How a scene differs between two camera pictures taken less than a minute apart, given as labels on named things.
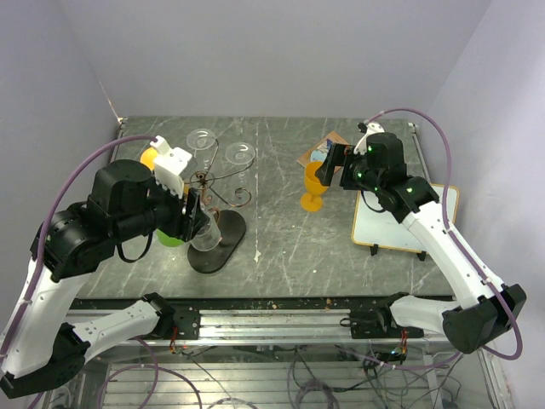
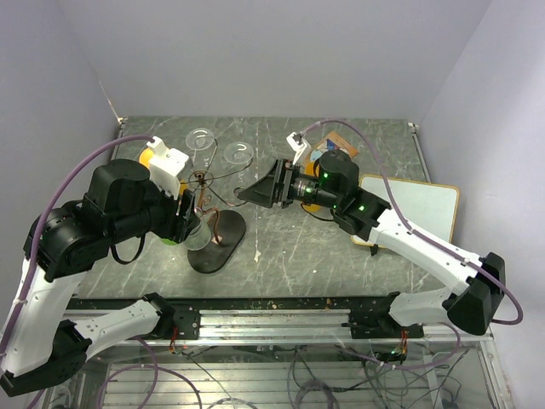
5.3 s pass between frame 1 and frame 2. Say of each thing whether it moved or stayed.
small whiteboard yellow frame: moved
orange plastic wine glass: stayed
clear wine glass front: moved
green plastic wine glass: stayed
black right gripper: moved
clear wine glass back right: stayed
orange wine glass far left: stayed
